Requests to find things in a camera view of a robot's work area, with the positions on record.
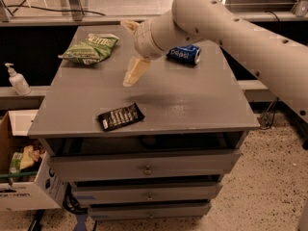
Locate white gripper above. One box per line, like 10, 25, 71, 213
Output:
120, 18, 167, 87

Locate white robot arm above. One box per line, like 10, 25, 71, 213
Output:
121, 0, 308, 122

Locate green jalapeno chip bag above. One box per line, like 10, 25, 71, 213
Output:
59, 34, 119, 65

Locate blue pepsi can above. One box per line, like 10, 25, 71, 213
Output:
167, 44, 201, 64

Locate black snack bar wrapper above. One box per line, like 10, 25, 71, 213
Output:
97, 103, 145, 132

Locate grey drawer cabinet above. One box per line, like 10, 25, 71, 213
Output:
29, 26, 259, 220

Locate white pump bottle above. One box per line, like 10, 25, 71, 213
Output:
5, 63, 31, 96

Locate snack bags in box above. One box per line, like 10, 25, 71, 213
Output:
9, 145, 45, 182

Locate white cardboard box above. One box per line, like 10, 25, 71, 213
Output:
0, 110, 66, 211

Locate black floor cable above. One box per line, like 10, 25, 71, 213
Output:
6, 4, 106, 17

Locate grey metal frame rail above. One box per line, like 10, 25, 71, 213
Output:
0, 11, 308, 28

